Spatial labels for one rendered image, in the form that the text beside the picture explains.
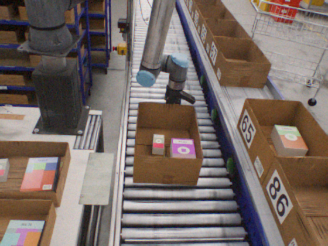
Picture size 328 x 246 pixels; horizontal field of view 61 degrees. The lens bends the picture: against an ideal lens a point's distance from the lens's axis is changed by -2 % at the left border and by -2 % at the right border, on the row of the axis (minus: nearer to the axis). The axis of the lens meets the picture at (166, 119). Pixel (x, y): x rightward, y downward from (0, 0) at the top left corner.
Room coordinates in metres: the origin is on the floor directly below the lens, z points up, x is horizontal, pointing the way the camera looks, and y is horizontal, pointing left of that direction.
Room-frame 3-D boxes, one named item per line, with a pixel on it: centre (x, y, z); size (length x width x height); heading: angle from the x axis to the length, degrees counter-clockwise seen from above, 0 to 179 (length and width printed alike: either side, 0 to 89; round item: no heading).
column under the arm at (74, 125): (1.19, 0.56, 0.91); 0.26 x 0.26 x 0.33; 8
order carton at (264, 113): (0.98, -0.53, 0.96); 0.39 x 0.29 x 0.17; 8
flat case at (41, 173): (0.76, 0.50, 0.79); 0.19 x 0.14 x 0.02; 13
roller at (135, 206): (0.74, -0.11, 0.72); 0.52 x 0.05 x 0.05; 98
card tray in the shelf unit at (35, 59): (2.28, 1.04, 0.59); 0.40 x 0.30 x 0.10; 96
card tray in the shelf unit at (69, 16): (2.27, 1.04, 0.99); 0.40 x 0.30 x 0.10; 95
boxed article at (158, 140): (1.06, 0.02, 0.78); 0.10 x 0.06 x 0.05; 4
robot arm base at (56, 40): (1.19, 0.57, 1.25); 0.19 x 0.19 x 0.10
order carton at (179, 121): (1.02, -0.01, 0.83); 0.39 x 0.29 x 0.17; 6
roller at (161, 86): (1.70, 0.03, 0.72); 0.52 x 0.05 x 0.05; 98
